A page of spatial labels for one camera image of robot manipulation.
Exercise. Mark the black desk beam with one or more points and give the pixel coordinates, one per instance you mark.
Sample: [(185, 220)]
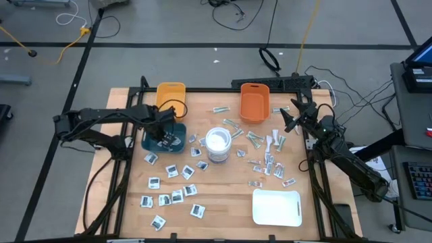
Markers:
[(381, 145)]

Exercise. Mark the grey green bag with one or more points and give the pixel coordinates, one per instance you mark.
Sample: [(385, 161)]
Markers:
[(108, 2)]

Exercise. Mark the black chair base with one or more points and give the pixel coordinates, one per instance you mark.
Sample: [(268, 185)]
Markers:
[(4, 116)]

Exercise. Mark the black keyboard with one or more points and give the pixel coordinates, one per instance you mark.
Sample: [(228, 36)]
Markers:
[(420, 180)]

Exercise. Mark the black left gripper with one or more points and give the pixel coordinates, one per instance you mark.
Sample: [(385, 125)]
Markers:
[(162, 121)]

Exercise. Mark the black flat pad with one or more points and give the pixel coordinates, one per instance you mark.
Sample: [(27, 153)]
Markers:
[(344, 219)]

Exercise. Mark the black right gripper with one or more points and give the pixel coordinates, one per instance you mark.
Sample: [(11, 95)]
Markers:
[(307, 116)]

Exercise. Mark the plain white strip packet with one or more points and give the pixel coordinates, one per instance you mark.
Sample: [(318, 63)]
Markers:
[(275, 137), (268, 143)]

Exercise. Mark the white box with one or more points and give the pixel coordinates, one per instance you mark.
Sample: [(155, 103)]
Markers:
[(379, 163)]

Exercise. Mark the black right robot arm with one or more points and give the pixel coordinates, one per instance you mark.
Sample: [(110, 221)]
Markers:
[(354, 168)]

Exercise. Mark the black caster wheel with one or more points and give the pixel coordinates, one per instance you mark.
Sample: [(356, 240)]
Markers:
[(394, 228)]

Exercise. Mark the orange plastic bin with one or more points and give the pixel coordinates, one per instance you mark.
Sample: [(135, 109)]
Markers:
[(254, 104)]

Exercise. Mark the black monitor blue screen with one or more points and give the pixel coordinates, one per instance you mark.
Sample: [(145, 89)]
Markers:
[(418, 79)]

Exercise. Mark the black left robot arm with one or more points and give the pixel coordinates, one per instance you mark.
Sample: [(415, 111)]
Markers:
[(111, 113)]

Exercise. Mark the dark grey low desk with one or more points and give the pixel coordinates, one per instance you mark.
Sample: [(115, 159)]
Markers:
[(400, 155)]

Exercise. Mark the teal plastic bin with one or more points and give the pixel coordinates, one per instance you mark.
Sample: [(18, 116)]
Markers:
[(148, 145)]

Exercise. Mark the white plastic bin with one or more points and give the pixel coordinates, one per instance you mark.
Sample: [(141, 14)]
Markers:
[(275, 207)]

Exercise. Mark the grey floor bar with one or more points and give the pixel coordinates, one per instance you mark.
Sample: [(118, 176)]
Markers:
[(15, 80)]

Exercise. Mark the yellow plastic bin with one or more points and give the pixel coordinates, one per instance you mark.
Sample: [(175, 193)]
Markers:
[(168, 96)]

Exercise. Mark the crumpled wrappers on right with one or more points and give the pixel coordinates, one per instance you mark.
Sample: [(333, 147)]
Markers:
[(255, 184)]

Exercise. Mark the grey metal bracket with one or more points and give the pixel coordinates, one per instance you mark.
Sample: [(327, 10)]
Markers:
[(310, 144)]

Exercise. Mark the small red white bandage packet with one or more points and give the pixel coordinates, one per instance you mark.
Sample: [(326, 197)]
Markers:
[(259, 169), (279, 171), (254, 162), (269, 169), (289, 182), (268, 158)]

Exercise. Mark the grey metal base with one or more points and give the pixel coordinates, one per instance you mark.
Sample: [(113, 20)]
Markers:
[(40, 2)]

